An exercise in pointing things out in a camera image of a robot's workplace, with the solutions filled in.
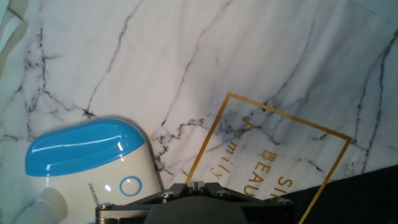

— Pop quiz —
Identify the blue and white desk lamp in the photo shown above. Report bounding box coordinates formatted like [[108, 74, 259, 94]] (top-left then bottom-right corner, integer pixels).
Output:
[[14, 117, 165, 224]]

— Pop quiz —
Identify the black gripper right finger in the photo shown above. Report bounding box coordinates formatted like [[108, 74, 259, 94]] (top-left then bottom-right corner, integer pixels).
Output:
[[196, 181, 295, 210]]

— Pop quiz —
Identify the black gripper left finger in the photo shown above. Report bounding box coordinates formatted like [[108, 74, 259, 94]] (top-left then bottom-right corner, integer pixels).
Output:
[[98, 181, 197, 210]]

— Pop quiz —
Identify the pink black marble print cloth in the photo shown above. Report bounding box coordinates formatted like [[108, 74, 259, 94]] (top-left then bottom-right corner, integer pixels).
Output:
[[0, 0, 398, 224]]

